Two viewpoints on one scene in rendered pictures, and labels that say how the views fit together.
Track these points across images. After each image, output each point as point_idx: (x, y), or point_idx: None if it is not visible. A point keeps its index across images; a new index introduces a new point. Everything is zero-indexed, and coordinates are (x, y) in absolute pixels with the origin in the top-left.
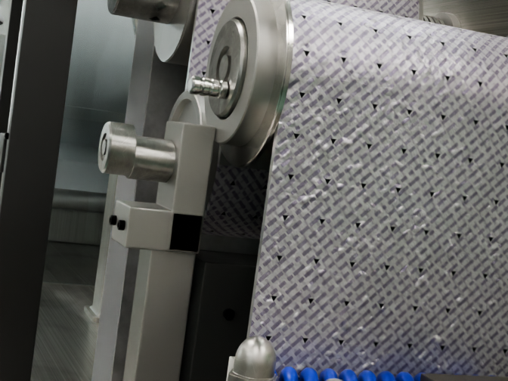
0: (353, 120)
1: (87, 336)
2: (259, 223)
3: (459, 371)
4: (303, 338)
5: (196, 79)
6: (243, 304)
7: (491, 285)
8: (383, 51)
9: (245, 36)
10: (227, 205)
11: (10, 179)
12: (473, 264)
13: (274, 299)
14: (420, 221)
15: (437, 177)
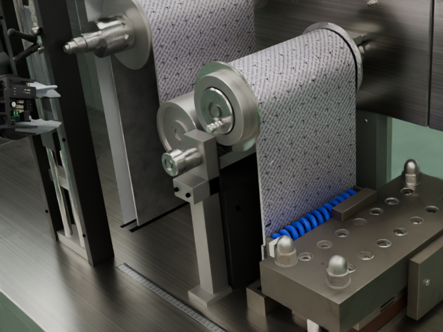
0: (283, 120)
1: None
2: (226, 153)
3: (336, 192)
4: (282, 213)
5: (211, 128)
6: (242, 200)
7: (342, 153)
8: (287, 83)
9: (229, 101)
10: None
11: (74, 161)
12: (335, 149)
13: (269, 205)
14: (314, 144)
15: (316, 123)
